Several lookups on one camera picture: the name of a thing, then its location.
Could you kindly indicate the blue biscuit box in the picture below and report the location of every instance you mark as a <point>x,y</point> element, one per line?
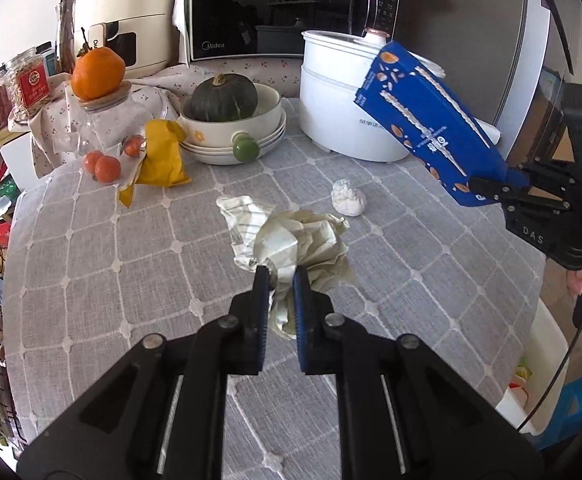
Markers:
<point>421,110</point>

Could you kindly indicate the white red-flowered cloth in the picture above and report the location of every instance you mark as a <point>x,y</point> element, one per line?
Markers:
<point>171,82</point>

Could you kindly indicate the grey checked tablecloth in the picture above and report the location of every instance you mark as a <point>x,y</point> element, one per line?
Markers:
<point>121,270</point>

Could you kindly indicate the white trash bin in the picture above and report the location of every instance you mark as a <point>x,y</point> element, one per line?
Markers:
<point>546,340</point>

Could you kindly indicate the large orange persimmon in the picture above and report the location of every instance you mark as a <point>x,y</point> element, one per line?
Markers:
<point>98,74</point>

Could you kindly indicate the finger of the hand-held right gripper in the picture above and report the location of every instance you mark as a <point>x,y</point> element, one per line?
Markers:
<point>493,190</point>
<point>519,177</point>

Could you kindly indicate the small red tomatoes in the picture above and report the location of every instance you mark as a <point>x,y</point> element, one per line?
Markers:
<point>108,169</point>

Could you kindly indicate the blue plastic stool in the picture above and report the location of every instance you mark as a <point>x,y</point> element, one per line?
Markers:
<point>581,400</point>

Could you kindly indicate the white air fryer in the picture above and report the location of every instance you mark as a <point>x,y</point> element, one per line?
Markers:
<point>126,5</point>

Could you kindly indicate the glass jar with wooden lid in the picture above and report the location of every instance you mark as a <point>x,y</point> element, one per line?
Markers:
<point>101,127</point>

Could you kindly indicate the grey refrigerator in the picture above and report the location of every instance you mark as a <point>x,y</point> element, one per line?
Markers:
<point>531,35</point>

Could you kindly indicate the green round knob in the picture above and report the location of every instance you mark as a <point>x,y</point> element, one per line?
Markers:
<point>247,147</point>

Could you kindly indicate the cream paper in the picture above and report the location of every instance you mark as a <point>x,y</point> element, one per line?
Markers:
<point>316,245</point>

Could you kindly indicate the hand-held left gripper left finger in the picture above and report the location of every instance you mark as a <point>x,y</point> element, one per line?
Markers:
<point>262,305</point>

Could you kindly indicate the white bowl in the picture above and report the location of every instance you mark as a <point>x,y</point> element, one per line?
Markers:
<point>271,142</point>
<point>211,157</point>

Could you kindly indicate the crumpled white tissue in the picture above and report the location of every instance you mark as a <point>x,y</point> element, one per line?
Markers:
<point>349,199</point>

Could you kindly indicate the dark green pumpkin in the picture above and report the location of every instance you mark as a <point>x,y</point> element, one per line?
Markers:
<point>225,100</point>

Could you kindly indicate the cream flowered bowl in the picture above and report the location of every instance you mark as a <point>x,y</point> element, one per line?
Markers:
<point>266,120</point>

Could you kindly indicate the black microwave oven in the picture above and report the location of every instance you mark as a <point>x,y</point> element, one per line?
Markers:
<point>271,5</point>

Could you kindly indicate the white square box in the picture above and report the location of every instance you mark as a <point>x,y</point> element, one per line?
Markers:
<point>18,160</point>

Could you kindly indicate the yellow snack packet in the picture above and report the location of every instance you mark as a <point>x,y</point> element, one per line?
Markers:
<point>163,160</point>

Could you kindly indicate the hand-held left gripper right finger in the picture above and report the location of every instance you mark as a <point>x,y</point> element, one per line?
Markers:
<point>300,305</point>

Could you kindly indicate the cardboard box with blue picture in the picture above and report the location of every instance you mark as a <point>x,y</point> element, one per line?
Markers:
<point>551,120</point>

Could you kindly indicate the red label seed jar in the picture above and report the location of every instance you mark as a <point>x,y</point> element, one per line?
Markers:
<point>31,85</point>

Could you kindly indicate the white electric pot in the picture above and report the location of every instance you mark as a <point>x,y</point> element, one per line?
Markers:
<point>336,105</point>

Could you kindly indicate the glass vase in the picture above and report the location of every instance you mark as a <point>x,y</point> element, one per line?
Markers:
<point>65,40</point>

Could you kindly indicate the small orange fruit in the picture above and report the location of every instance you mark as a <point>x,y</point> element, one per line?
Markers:
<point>133,146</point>
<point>92,162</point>

